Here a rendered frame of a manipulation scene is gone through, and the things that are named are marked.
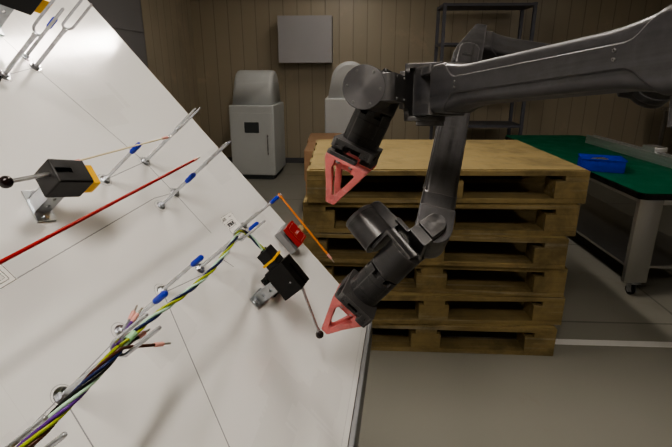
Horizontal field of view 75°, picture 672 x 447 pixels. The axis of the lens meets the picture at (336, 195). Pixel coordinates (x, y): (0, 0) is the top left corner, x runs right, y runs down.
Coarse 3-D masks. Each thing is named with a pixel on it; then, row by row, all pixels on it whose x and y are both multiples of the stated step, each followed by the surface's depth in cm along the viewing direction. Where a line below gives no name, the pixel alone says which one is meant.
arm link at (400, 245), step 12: (384, 240) 71; (396, 240) 69; (384, 252) 69; (396, 252) 67; (408, 252) 68; (384, 264) 68; (396, 264) 67; (408, 264) 67; (384, 276) 68; (396, 276) 68
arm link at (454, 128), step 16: (464, 48) 86; (448, 128) 80; (464, 128) 80; (448, 144) 78; (464, 144) 79; (432, 160) 77; (448, 160) 77; (432, 176) 75; (448, 176) 75; (432, 192) 73; (448, 192) 73; (432, 208) 71; (448, 208) 71; (448, 224) 69; (448, 240) 71; (432, 256) 73
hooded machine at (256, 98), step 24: (240, 72) 573; (264, 72) 571; (240, 96) 566; (264, 96) 564; (240, 120) 565; (264, 120) 563; (240, 144) 574; (264, 144) 572; (240, 168) 584; (264, 168) 581
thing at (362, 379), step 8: (368, 328) 103; (368, 336) 100; (368, 344) 98; (368, 352) 97; (368, 360) 99; (360, 368) 90; (360, 376) 88; (360, 384) 85; (360, 392) 83; (360, 400) 81; (360, 408) 81; (352, 416) 78; (360, 416) 82; (352, 424) 76; (360, 424) 83; (352, 432) 74; (352, 440) 73
